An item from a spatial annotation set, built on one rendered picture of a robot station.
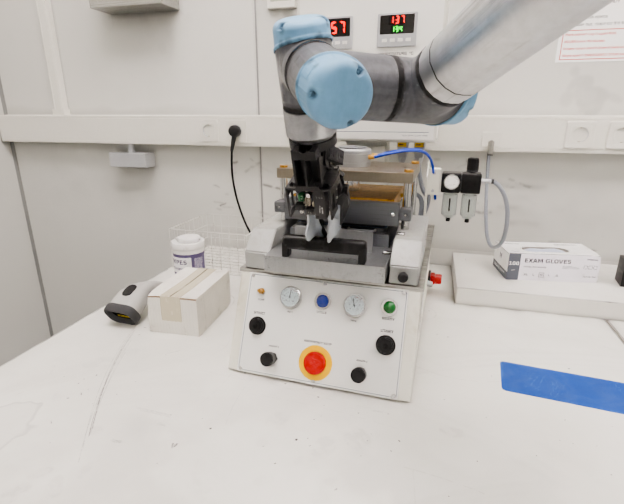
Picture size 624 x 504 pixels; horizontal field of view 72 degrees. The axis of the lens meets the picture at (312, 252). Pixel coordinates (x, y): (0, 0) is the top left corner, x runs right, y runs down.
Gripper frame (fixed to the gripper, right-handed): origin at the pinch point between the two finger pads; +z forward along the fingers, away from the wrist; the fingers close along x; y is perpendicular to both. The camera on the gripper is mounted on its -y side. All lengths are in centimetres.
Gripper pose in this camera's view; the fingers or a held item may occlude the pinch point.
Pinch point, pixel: (327, 237)
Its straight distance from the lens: 76.9
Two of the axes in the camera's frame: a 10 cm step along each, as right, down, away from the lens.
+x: 9.5, 0.9, -2.8
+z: 1.0, 7.9, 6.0
